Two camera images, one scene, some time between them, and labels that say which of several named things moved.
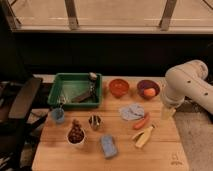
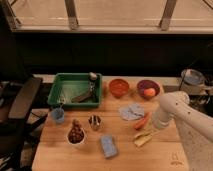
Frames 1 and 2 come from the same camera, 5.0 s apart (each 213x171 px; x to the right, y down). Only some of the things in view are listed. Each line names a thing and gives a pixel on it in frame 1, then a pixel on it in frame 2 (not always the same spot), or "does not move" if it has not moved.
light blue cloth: [132, 112] does not move
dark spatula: [92, 76] does not move
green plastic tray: [76, 90] does not move
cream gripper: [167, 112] → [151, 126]
